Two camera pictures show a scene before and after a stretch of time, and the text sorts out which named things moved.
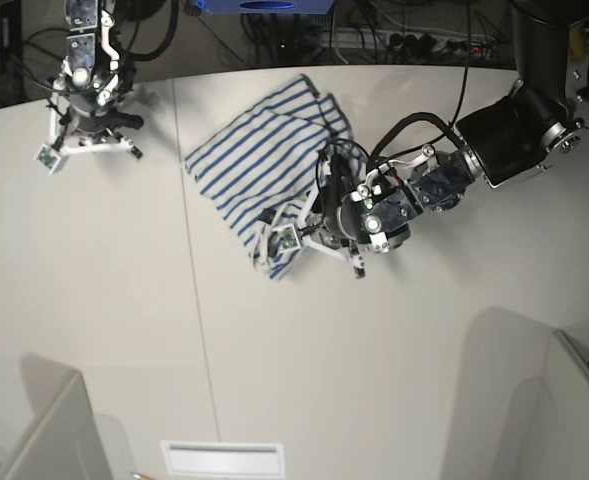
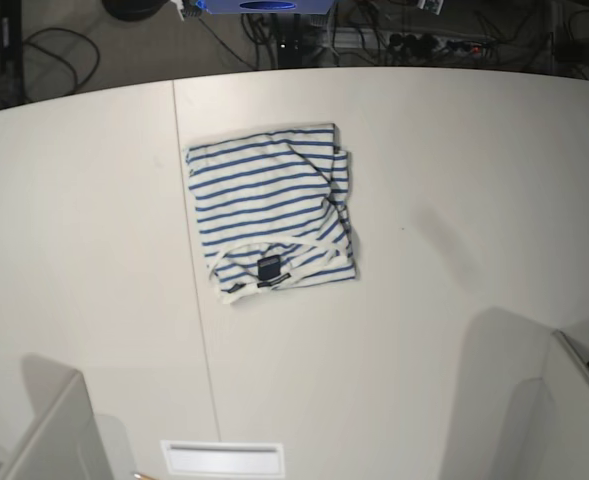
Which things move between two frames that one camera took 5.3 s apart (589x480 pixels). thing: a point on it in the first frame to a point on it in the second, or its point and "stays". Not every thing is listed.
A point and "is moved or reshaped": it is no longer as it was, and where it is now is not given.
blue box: x=267 y=6 stays
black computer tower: x=11 y=53 stays
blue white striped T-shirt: x=265 y=166 is moved or reshaped
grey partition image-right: x=527 y=406 stays
